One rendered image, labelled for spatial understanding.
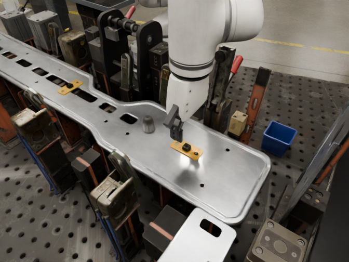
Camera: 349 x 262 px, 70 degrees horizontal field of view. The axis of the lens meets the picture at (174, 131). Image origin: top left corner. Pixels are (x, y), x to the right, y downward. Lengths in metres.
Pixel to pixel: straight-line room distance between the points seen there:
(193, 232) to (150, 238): 0.09
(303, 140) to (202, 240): 0.79
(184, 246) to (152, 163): 0.21
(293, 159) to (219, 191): 0.58
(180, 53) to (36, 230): 0.75
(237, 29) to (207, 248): 0.39
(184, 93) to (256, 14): 0.17
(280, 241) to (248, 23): 0.37
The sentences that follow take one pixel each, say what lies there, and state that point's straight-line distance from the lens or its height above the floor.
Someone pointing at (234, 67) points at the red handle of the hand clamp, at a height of 1.13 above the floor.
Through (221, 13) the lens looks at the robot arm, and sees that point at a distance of 0.42.
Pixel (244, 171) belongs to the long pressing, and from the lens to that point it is 0.63.
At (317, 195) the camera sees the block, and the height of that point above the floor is 1.08.
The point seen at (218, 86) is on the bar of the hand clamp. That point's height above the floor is 1.11.
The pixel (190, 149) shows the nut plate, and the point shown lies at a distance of 0.65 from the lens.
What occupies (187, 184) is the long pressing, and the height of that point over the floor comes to 1.00.
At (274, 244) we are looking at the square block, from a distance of 0.50.
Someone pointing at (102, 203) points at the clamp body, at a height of 1.04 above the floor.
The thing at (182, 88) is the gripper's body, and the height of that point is 1.22.
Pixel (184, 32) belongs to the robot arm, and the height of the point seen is 1.33.
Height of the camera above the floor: 1.50
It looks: 46 degrees down
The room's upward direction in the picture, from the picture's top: straight up
